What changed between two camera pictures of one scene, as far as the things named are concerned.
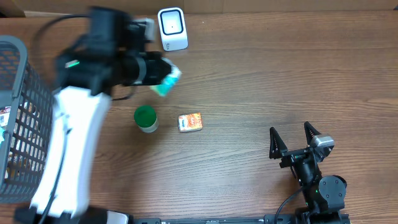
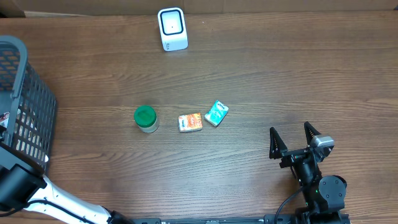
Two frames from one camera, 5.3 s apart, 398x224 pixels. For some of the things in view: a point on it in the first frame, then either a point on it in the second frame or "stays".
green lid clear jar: [146, 118] stays
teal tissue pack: [168, 84] to [216, 114]
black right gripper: [279, 150] stays
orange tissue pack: [191, 122] stays
